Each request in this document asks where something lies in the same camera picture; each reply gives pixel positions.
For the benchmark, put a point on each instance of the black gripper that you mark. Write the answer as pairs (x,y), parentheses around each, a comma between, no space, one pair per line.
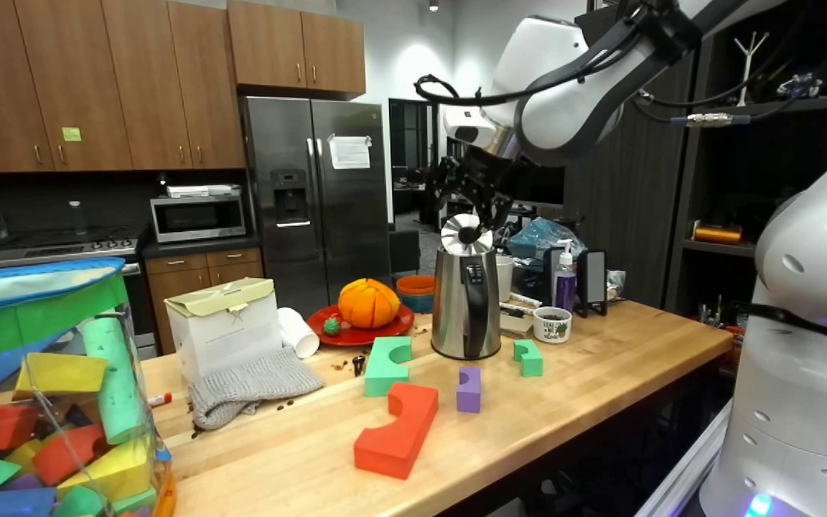
(470,173)

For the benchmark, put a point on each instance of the stainless steel electric kettle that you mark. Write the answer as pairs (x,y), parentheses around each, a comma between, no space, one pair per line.
(453,306)

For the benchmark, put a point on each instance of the blue plastic bag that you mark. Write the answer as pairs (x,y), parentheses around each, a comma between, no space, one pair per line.
(540,237)

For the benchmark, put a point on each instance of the purple pump bottle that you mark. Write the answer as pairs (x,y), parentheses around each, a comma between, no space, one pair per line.
(567,281)

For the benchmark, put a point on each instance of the white paper sheet on refrigerator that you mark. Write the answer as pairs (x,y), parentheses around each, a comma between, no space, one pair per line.
(351,152)

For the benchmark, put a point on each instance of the orange plush pumpkin ball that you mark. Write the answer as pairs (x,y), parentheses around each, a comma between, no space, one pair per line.
(368,301)

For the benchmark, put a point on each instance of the white ramekin cup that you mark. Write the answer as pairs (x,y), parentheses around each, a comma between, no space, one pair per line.
(552,324)

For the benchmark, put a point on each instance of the black flat speaker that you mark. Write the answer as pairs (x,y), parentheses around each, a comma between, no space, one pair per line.
(595,281)

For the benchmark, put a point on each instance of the dark steel refrigerator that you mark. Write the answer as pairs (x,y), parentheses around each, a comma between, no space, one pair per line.
(318,229)

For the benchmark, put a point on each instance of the red plate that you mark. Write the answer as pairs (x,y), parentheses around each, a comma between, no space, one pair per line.
(374,333)

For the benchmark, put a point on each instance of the small green foam block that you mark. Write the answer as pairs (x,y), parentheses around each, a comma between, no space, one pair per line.
(530,363)

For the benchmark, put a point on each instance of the purple foam block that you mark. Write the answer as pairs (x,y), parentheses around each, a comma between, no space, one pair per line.
(467,393)

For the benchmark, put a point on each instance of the large green foam block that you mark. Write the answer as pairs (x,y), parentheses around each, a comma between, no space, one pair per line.
(382,375)

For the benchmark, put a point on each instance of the wooden cabinet above refrigerator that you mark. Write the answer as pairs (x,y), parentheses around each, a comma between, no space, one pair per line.
(293,47)

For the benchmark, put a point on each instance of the orange item on shelf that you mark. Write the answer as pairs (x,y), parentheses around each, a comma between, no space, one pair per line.
(717,232)

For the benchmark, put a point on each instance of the red foam block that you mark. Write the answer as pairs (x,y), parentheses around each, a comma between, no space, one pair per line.
(389,446)

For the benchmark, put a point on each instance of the white tray on microwave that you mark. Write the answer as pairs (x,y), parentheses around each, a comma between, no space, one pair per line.
(203,191)

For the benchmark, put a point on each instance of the silver microwave oven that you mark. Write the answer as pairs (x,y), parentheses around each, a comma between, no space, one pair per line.
(200,219)

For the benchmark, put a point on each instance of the white carton box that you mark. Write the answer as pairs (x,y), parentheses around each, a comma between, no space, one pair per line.
(227,330)

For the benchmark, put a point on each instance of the wooden base cabinet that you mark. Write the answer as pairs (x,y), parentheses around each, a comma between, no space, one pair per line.
(200,277)

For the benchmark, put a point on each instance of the grey knitted cloth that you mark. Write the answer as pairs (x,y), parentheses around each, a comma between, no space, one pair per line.
(252,389)

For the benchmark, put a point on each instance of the dark shelf unit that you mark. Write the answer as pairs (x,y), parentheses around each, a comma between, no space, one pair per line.
(777,191)

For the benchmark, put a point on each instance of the white branching stand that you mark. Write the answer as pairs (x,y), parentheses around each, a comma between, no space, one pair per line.
(747,59)

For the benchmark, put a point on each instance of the red marker pen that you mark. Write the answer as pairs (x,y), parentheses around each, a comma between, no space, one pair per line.
(158,400)

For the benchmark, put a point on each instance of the green foam cylinder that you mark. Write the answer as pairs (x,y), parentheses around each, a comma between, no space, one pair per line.
(115,383)

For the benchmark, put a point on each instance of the green sticky note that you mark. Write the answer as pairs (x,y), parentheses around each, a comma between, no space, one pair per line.
(71,133)

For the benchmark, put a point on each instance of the kitchen stove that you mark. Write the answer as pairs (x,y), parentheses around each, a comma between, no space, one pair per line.
(42,251)

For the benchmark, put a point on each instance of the yellow foam block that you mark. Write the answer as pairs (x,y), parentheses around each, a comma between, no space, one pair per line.
(58,375)

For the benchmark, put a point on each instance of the clear bin of foam blocks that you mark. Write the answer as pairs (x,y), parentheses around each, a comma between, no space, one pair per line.
(42,431)

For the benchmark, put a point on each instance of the wide wooden wall cabinet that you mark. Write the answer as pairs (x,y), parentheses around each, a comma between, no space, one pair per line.
(98,87)

